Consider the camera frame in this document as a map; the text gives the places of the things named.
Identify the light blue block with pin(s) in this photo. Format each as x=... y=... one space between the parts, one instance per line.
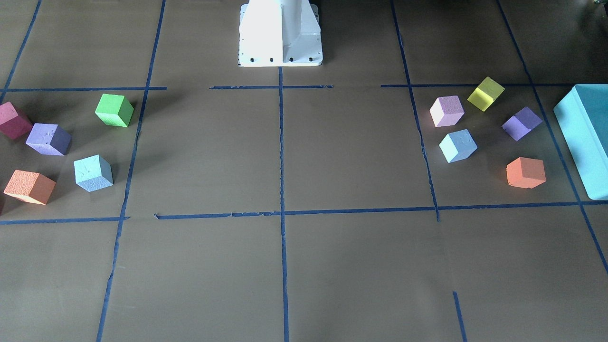
x=93 y=173
x=458 y=146

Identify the brown paper table cover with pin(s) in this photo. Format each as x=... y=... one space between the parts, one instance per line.
x=301 y=204

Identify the pink foam block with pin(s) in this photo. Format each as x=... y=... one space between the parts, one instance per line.
x=446 y=111

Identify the green foam block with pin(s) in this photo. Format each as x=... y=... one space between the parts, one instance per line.
x=114 y=110

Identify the yellow foam block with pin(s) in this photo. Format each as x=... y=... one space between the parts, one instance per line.
x=485 y=94

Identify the orange block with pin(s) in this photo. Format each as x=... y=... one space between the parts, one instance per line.
x=525 y=173
x=30 y=187

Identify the teal plastic bin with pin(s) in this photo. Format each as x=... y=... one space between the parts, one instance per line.
x=583 y=118

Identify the crimson block near purple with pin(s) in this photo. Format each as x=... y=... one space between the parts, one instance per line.
x=13 y=122

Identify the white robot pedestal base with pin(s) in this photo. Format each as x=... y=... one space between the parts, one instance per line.
x=279 y=33

